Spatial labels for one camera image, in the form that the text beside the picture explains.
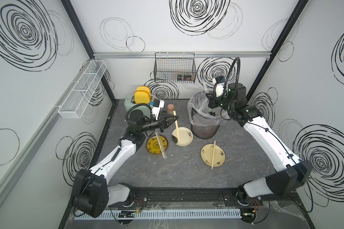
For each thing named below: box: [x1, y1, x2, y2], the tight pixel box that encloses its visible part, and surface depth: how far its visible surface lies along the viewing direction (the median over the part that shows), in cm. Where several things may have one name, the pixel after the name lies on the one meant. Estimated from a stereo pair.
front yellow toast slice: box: [134, 91, 151, 105], surface depth 96 cm
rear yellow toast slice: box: [135, 85, 151, 95], surface depth 98 cm
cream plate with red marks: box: [200, 144, 226, 167], surface depth 91 cm
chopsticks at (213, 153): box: [211, 140, 216, 170], surface depth 89 cm
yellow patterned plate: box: [146, 135, 169, 156], surface depth 95 cm
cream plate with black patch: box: [171, 126, 194, 147], surface depth 99 cm
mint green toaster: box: [124, 93, 153, 122], surface depth 59 cm
